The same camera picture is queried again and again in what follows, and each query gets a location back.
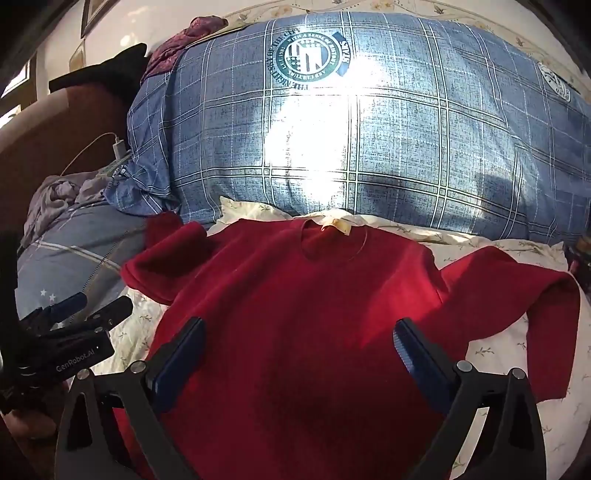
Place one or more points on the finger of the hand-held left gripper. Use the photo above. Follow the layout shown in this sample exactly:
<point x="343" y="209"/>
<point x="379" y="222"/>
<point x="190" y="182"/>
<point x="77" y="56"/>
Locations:
<point x="111" y="311"/>
<point x="69" y="304"/>

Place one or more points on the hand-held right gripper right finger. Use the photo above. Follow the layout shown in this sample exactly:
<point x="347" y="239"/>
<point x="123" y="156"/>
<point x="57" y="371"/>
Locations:
<point x="418" y="357"/>

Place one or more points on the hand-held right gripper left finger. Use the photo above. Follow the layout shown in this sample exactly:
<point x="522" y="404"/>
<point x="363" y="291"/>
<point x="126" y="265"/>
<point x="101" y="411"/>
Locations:
<point x="181" y="364"/>

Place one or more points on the red sweater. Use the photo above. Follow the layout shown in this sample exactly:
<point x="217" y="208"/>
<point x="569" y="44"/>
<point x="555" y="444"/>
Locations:
<point x="300" y="300"/>

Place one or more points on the grey-blue star-print pillow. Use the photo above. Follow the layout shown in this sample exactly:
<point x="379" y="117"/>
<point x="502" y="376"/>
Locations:
<point x="69" y="258"/>

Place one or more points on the cream leaf-print blanket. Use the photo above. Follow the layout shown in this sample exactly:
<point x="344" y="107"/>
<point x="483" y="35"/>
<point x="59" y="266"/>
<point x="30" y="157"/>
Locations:
<point x="508" y="360"/>

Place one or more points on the lavender grey cloth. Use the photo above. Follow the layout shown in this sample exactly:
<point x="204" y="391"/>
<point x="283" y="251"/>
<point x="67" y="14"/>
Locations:
<point x="55" y="198"/>

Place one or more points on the brown headboard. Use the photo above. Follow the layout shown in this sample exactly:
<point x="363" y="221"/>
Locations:
<point x="46" y="147"/>

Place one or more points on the white charger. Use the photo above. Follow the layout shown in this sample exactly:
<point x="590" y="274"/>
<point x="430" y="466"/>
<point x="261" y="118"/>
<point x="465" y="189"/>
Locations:
<point x="118" y="147"/>

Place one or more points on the dark red object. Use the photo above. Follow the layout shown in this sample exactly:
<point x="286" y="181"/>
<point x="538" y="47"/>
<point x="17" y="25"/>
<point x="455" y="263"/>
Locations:
<point x="579" y="263"/>

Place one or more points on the blue plaid pillow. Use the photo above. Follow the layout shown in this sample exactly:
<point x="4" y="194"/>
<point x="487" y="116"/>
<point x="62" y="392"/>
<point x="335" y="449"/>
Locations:
<point x="415" y="152"/>

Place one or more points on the black cloth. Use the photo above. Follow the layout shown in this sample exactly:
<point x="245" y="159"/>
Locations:
<point x="101" y="69"/>

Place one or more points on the maroon patterned cloth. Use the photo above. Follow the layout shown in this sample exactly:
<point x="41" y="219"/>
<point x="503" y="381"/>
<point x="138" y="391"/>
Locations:
<point x="184" y="41"/>

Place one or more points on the framed wall picture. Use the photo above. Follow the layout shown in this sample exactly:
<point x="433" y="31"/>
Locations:
<point x="94" y="14"/>

